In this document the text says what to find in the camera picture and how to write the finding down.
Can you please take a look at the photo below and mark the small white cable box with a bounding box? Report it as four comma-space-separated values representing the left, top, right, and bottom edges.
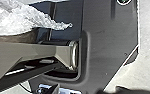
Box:
37, 83, 80, 94

